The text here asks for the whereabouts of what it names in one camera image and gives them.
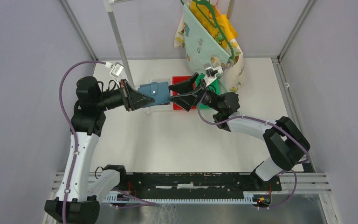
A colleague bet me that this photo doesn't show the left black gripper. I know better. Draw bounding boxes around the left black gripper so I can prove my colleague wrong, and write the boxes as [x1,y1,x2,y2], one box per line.
[96,79,155,112]

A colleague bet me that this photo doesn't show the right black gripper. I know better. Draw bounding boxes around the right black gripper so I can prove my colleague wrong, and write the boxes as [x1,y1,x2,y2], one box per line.
[168,73,222,112]

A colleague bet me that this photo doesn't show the blue card holder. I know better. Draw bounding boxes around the blue card holder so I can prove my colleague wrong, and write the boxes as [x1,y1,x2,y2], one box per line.
[138,82,171,108]

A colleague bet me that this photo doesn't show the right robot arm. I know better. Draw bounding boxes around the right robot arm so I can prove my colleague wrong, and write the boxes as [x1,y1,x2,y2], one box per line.
[168,73,310,190]

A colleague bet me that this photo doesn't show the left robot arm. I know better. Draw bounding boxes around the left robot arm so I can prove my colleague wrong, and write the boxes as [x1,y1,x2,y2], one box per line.
[44,76,155,224]

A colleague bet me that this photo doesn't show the red plastic bin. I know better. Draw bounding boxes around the red plastic bin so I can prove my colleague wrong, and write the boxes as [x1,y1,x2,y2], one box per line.
[171,76,196,110]

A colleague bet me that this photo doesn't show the white plastic bin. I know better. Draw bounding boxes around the white plastic bin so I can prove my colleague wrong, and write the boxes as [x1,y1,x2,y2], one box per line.
[150,78,173,112]

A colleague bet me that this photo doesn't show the green plastic bin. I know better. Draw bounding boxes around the green plastic bin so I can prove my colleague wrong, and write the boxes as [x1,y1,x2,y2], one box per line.
[195,74,220,110]

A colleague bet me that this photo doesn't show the mint cartoon print cloth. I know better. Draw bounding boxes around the mint cartoon print cloth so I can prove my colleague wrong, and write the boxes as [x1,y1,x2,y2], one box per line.
[173,0,245,93]

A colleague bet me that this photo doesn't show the yellow garment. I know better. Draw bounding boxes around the yellow garment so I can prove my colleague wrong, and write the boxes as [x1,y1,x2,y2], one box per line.
[189,0,239,49]

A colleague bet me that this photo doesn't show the white clothes rack stand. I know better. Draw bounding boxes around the white clothes rack stand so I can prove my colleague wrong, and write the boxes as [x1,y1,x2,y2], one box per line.
[103,0,134,88]

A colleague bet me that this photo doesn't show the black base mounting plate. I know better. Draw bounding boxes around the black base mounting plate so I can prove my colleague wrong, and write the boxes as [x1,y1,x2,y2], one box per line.
[117,172,282,199]

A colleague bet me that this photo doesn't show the green clothes hanger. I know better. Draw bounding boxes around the green clothes hanger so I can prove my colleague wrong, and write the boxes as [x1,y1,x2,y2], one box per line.
[180,0,236,60]

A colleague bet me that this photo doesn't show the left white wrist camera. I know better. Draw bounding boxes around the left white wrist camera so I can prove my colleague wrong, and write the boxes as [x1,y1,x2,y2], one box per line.
[105,62,124,81]

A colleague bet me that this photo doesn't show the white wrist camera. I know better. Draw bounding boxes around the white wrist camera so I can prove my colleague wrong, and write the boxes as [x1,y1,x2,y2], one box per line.
[200,63,223,89]
[105,62,124,81]

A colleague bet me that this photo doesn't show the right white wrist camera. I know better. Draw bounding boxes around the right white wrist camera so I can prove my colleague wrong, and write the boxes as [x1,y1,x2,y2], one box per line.
[200,63,223,89]

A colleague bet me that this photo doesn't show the white slotted cable duct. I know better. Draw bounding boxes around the white slotted cable duct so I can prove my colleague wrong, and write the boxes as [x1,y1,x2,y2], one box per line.
[103,192,258,205]

